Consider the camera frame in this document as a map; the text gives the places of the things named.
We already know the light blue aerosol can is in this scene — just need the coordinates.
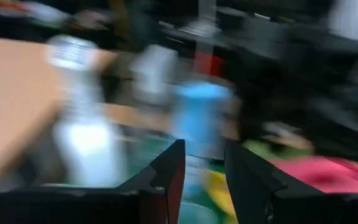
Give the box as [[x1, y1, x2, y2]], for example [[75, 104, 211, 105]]
[[171, 81, 236, 158]]

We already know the white spray bottle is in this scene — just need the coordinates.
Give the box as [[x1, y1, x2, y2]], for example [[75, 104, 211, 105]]
[[45, 34, 127, 188]]

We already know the pink microfiber towel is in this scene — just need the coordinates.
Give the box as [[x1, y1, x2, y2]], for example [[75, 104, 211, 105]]
[[267, 156, 358, 194]]

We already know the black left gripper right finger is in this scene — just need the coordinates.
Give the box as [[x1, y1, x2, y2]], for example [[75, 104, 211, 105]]
[[224, 139, 358, 224]]

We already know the light wooden desk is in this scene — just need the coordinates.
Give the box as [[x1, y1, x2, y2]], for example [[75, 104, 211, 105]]
[[0, 35, 117, 190]]

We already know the yellow microfiber towel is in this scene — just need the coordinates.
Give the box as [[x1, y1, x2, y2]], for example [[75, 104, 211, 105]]
[[202, 169, 239, 224]]

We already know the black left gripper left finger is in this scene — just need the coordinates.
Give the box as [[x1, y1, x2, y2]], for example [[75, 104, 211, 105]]
[[0, 139, 186, 224]]

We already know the green microfiber towel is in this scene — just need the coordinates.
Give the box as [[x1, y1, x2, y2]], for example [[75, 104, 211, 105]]
[[242, 139, 314, 161]]

